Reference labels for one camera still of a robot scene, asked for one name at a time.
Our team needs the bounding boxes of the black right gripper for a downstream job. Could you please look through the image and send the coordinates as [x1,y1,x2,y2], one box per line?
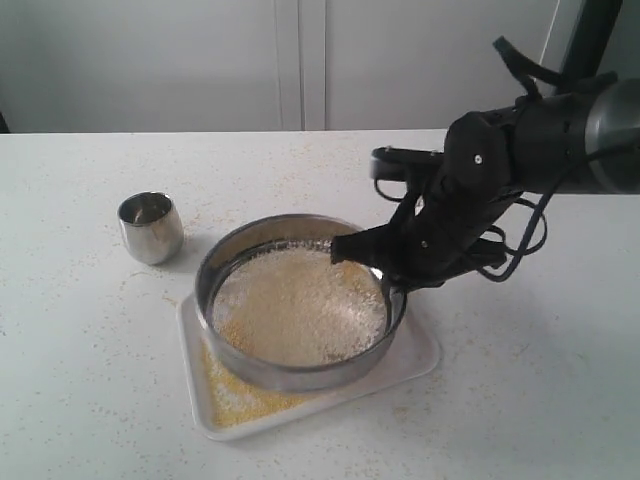
[330,164,520,290]

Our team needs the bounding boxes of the yellow grain pile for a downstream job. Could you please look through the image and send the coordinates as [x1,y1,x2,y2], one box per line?
[204,247,388,397]

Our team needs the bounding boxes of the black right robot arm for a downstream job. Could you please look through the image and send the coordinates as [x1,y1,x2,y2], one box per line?
[330,38,639,291]

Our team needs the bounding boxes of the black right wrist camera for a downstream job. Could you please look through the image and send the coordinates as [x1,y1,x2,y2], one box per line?
[371,146,444,182]

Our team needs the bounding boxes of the stainless steel cup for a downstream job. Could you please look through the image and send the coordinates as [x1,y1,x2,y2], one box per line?
[117,191,184,265]

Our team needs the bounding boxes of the round steel mesh sieve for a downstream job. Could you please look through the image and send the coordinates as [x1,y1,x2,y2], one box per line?
[194,214,407,393]

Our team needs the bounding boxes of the white cabinet doors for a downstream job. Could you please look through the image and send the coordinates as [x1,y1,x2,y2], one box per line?
[1,1,582,133]

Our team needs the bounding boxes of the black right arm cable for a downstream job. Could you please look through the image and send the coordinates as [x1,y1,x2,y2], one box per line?
[372,144,640,282]

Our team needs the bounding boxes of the white plastic tray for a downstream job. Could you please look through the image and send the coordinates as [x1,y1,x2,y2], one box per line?
[177,295,440,441]

